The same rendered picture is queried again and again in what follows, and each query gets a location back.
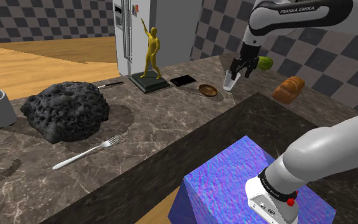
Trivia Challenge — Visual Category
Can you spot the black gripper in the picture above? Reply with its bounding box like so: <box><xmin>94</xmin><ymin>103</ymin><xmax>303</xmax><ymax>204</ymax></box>
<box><xmin>229</xmin><ymin>41</ymin><xmax>262</xmax><ymax>82</ymax></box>

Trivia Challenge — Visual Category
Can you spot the white cup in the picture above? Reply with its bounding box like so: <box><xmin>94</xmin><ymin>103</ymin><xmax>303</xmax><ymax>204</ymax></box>
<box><xmin>223</xmin><ymin>69</ymin><xmax>241</xmax><ymax>92</ymax></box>

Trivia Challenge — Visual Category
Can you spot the green watermelon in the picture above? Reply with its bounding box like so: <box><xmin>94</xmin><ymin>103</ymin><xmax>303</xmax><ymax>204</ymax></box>
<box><xmin>257</xmin><ymin>56</ymin><xmax>274</xmax><ymax>72</ymax></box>

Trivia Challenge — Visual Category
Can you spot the brown wooden bowl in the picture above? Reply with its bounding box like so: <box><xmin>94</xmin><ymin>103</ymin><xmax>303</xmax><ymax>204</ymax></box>
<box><xmin>198</xmin><ymin>83</ymin><xmax>219</xmax><ymax>97</ymax></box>

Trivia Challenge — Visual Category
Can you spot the brown bread loaf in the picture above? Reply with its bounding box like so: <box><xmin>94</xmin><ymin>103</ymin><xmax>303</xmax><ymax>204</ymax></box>
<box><xmin>272</xmin><ymin>76</ymin><xmax>306</xmax><ymax>105</ymax></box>

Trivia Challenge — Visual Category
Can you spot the black tablet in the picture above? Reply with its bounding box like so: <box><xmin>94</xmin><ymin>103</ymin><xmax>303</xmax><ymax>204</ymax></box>
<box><xmin>169</xmin><ymin>74</ymin><xmax>197</xmax><ymax>88</ymax></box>

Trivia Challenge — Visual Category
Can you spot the gold figure on dark base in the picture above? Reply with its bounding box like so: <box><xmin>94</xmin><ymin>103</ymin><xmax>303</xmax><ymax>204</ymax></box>
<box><xmin>128</xmin><ymin>17</ymin><xmax>171</xmax><ymax>94</ymax></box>

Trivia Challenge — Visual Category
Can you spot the grey refrigerator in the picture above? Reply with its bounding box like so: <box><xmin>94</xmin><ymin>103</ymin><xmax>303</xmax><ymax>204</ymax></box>
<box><xmin>112</xmin><ymin>0</ymin><xmax>203</xmax><ymax>77</ymax></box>

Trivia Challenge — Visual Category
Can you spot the blue purple robot stand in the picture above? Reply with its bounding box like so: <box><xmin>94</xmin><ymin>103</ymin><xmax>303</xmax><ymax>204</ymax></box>
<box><xmin>167</xmin><ymin>135</ymin><xmax>337</xmax><ymax>224</ymax></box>

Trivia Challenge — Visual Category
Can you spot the black porous rock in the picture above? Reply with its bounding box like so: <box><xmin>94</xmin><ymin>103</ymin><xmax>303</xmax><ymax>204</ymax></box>
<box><xmin>20</xmin><ymin>81</ymin><xmax>111</xmax><ymax>144</ymax></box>

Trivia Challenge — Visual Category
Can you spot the silver fork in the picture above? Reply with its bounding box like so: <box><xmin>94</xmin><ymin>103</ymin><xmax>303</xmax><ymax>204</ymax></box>
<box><xmin>52</xmin><ymin>133</ymin><xmax>127</xmax><ymax>171</ymax></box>

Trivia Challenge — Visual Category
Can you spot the black handled knife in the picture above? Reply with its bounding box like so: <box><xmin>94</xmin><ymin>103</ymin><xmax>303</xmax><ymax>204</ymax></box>
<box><xmin>97</xmin><ymin>81</ymin><xmax>125</xmax><ymax>90</ymax></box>

